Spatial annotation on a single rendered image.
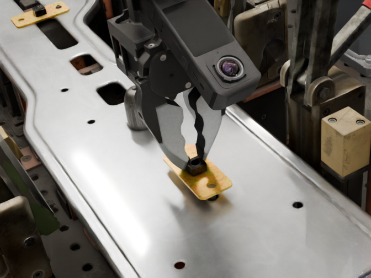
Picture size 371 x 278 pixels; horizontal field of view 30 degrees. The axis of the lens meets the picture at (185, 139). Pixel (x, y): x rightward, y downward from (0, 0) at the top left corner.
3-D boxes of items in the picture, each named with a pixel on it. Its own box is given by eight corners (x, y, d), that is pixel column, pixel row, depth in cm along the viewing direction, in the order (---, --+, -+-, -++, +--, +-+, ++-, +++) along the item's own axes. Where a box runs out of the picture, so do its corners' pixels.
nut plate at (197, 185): (160, 158, 72) (159, 149, 72) (192, 144, 74) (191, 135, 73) (201, 201, 66) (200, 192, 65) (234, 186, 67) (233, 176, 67)
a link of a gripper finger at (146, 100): (181, 124, 67) (174, 46, 62) (190, 133, 66) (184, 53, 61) (138, 140, 66) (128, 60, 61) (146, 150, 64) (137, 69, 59)
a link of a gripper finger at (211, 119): (201, 126, 75) (186, 54, 69) (231, 153, 70) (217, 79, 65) (176, 139, 74) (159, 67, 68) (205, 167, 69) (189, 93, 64)
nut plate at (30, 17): (17, 28, 101) (15, 21, 101) (10, 19, 104) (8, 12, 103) (70, 10, 104) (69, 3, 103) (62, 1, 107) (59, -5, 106)
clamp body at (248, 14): (219, 214, 109) (194, 0, 87) (278, 185, 113) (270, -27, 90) (252, 250, 103) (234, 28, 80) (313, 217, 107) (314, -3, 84)
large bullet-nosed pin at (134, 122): (125, 131, 81) (115, 85, 77) (149, 121, 82) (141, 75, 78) (137, 144, 79) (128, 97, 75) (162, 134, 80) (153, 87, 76)
